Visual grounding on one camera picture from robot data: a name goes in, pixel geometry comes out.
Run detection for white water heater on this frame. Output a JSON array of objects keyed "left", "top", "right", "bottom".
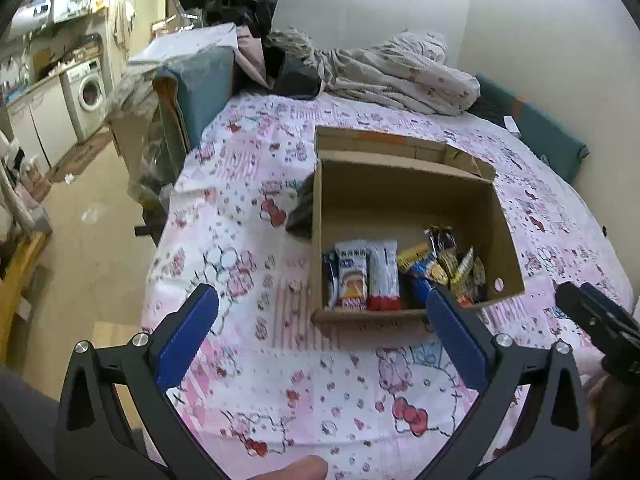
[{"left": 10, "top": 0, "right": 53, "bottom": 31}]

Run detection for pink cloth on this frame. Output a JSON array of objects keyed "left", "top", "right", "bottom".
[{"left": 235, "top": 27, "right": 268, "bottom": 93}]

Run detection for crumpled grey printed quilt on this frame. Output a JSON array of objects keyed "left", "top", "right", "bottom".
[{"left": 267, "top": 30, "right": 482, "bottom": 117}]

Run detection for person's grey trouser leg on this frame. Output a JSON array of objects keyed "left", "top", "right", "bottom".
[{"left": 0, "top": 365, "right": 61, "bottom": 480}]

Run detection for grey patterned cloth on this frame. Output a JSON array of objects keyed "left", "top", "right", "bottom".
[{"left": 102, "top": 67, "right": 161, "bottom": 121}]

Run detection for white brown snack packet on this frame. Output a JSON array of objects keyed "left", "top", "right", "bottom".
[{"left": 321, "top": 251, "right": 341, "bottom": 310}]

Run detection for pink cartoon printed bedsheet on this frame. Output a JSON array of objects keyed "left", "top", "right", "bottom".
[{"left": 140, "top": 92, "right": 640, "bottom": 480}]

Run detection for clear chocolate bread packet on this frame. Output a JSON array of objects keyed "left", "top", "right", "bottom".
[{"left": 424, "top": 226, "right": 458, "bottom": 261}]

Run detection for clear plastic bag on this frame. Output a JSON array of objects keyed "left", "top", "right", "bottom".
[{"left": 127, "top": 125, "right": 176, "bottom": 211}]

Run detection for white packet with black drawing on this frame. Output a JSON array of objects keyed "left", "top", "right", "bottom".
[{"left": 470, "top": 256, "right": 487, "bottom": 301}]

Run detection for teal bed headboard cushion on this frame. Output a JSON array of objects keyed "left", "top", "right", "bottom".
[{"left": 472, "top": 74, "right": 590, "bottom": 183}]

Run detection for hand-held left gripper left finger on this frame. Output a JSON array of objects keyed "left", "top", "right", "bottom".
[{"left": 54, "top": 283, "right": 226, "bottom": 480}]

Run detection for white washing machine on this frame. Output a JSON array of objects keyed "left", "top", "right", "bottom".
[{"left": 60, "top": 57, "right": 108, "bottom": 143}]

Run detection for brown floor mat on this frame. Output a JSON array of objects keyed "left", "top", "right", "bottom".
[{"left": 47, "top": 130, "right": 113, "bottom": 183}]

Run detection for blue yellow bear snack packet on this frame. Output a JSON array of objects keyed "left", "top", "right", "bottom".
[{"left": 397, "top": 242, "right": 451, "bottom": 306}]

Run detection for yellow wooden frame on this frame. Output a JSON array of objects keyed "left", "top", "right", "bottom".
[{"left": 0, "top": 230, "right": 51, "bottom": 361}]

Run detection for hanging pale clothes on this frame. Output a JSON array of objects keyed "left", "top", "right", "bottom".
[{"left": 0, "top": 130, "right": 51, "bottom": 231}]

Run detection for white base cabinet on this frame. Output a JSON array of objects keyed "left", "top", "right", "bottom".
[{"left": 5, "top": 77, "right": 78, "bottom": 171}]

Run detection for white sheet on footboard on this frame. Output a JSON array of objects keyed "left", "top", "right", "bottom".
[{"left": 127, "top": 22, "right": 238, "bottom": 66}]

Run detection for person's right hand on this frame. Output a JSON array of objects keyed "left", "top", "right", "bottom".
[{"left": 589, "top": 374, "right": 640, "bottom": 461}]

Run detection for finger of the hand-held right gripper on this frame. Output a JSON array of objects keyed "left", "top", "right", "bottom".
[
  {"left": 580, "top": 282, "right": 640, "bottom": 333},
  {"left": 555, "top": 282, "right": 626, "bottom": 348}
]

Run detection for hanging white towel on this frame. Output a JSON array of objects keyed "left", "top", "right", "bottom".
[{"left": 112, "top": 0, "right": 137, "bottom": 51}]

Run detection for dark grey object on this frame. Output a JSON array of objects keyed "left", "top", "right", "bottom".
[{"left": 285, "top": 180, "right": 316, "bottom": 238}]

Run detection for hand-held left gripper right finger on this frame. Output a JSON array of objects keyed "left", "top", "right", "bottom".
[{"left": 425, "top": 285, "right": 593, "bottom": 480}]

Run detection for brown cardboard box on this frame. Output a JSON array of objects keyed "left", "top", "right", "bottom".
[{"left": 310, "top": 125, "right": 526, "bottom": 325}]

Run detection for white red rice cracker packet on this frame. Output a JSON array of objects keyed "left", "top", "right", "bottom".
[
  {"left": 334, "top": 240, "right": 371, "bottom": 311},
  {"left": 366, "top": 241, "right": 402, "bottom": 312}
]

